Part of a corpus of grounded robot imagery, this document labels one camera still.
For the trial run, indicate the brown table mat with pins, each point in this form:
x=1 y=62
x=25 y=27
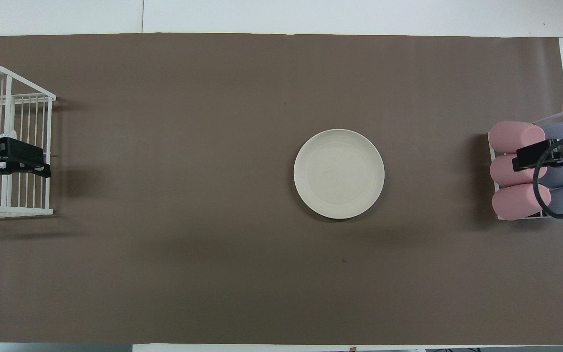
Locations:
x=213 y=274

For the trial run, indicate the cream round plate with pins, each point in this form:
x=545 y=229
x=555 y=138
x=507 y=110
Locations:
x=339 y=174

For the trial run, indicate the pink plastic cup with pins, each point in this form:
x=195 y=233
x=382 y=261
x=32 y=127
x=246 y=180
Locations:
x=504 y=173
x=516 y=203
x=511 y=136

